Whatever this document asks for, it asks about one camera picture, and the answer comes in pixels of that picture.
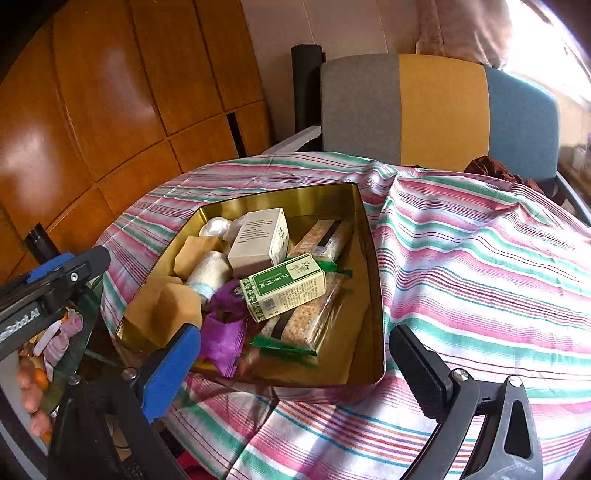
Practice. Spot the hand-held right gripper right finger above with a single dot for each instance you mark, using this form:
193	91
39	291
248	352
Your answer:
415	364

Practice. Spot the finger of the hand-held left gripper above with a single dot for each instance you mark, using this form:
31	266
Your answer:
69	272
41	242

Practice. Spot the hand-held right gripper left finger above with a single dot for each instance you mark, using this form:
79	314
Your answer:
171	369

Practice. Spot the yellow sponge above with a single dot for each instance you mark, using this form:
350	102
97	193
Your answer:
171	318
198	258

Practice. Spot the purple packet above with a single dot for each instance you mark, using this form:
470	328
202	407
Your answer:
221	339
226	295

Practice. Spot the maroon and gold tin box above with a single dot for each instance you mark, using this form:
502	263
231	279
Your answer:
355	277

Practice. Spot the green and cream carton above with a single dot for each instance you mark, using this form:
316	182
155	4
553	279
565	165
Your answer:
286	288

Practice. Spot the beige cardboard box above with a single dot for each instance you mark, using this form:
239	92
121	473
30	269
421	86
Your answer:
256	240

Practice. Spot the person's left hand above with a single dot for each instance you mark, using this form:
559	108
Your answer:
30	392

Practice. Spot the white plastic bottle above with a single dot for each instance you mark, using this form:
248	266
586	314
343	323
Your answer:
51	333

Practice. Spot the pink striped sock roll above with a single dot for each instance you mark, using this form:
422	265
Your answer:
64	334

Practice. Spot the glass side table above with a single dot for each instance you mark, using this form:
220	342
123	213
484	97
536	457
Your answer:
62	383

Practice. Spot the striped blanket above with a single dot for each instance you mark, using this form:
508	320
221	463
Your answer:
461	277

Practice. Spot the wooden wardrobe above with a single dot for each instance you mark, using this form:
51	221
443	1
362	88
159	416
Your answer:
115	115

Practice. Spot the dark red cloth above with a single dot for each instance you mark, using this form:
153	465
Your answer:
494	170

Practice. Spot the white foam board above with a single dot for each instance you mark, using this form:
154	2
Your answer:
295	138

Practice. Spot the grey yellow blue chair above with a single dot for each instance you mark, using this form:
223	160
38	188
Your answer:
438	106

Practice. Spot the black rolled mat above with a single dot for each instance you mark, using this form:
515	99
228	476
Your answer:
305	87

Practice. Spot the pink patterned curtain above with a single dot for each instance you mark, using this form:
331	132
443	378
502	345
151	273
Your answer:
461	27

